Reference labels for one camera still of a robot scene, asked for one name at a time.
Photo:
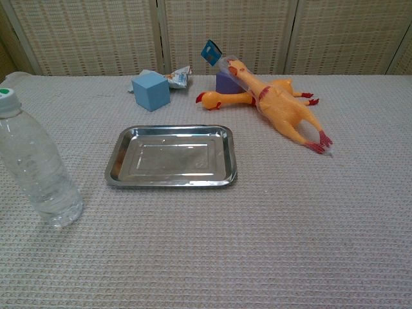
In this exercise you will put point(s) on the clear plastic water bottle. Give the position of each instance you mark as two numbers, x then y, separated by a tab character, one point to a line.
38	167

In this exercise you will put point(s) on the silver metal tray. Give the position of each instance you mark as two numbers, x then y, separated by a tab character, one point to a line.
174	161

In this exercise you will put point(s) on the small rubber chicken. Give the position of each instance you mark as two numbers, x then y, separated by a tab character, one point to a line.
212	99

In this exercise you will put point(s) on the purple foam cube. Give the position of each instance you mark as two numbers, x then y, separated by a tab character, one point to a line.
225	84

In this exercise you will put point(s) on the crumpled white snack wrapper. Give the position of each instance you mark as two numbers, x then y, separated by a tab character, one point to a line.
178	78

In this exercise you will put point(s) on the light blue foam cube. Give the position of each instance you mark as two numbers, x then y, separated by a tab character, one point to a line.
151	93

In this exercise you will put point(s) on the white waffle tablecloth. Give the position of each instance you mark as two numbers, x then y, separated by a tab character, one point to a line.
206	241

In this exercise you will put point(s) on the large bagged rubber chicken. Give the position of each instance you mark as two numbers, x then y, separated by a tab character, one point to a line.
283	109

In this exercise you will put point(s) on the blue packaging header card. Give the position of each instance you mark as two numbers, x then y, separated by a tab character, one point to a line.
210	53

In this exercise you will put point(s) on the woven beige screen panel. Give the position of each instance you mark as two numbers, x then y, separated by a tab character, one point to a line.
347	32
251	25
80	32

